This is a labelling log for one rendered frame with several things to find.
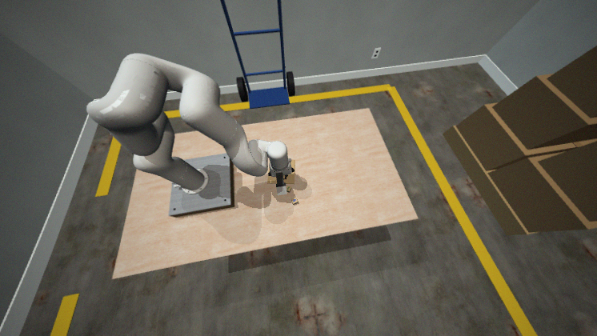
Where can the tan flat mat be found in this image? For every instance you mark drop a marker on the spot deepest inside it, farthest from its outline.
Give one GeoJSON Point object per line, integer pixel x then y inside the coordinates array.
{"type": "Point", "coordinates": [289, 179]}

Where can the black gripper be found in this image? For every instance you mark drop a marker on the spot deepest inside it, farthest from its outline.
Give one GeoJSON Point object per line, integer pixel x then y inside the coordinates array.
{"type": "Point", "coordinates": [285, 172]}

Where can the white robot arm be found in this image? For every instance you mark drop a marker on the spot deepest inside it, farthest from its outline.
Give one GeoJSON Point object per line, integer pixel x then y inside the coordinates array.
{"type": "Point", "coordinates": [136, 99]}

